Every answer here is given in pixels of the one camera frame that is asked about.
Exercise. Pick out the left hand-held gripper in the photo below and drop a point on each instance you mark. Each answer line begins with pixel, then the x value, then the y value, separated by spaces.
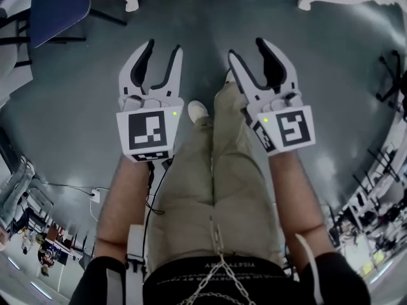
pixel 146 132

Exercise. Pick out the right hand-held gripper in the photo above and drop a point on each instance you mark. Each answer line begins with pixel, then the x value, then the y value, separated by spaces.
pixel 292 129

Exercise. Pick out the person's right forearm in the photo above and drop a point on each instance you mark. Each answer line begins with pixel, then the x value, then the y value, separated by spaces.
pixel 299 202

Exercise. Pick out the person's left forearm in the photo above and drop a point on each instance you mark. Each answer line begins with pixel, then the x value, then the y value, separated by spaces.
pixel 124 202

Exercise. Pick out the person's white right shoe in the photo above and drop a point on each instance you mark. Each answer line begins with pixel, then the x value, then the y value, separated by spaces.
pixel 229 78

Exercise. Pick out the person's white shoe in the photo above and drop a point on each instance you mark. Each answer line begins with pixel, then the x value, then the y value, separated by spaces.
pixel 229 78
pixel 197 110

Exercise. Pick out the person's white left shoe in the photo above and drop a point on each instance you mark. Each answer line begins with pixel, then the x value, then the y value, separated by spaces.
pixel 197 110

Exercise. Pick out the person's beige trousers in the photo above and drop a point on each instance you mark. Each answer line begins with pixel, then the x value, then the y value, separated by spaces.
pixel 190 176

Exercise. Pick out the blue chair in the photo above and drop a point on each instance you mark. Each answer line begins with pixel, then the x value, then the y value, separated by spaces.
pixel 57 11

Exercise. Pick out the white power adapter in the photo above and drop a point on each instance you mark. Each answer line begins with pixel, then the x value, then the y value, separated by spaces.
pixel 95 194

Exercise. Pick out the black office chair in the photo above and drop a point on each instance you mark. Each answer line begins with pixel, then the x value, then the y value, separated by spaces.
pixel 399 83

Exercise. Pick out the light grey chair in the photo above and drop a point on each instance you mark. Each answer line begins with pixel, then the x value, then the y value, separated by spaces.
pixel 12 71

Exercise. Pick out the office desks with monitors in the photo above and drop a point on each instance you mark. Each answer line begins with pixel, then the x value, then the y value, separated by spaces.
pixel 372 208

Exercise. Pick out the person's black shirt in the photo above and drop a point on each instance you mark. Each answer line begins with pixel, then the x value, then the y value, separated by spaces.
pixel 178 284

